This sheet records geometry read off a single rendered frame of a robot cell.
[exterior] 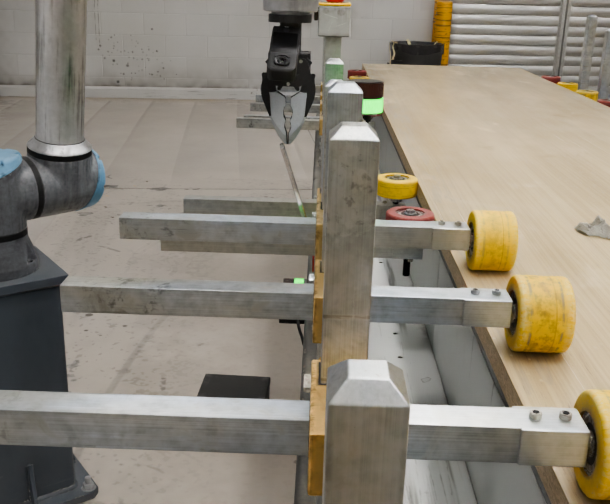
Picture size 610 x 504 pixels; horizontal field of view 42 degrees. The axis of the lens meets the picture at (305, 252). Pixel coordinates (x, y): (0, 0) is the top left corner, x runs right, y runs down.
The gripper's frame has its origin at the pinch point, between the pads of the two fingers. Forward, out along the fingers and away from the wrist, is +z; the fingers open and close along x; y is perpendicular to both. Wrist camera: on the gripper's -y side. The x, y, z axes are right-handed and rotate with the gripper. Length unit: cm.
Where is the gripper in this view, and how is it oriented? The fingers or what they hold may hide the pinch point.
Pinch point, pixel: (287, 137)
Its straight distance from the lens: 137.4
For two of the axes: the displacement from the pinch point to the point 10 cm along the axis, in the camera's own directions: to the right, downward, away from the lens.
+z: -0.2, 9.5, 3.2
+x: -10.0, -0.3, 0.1
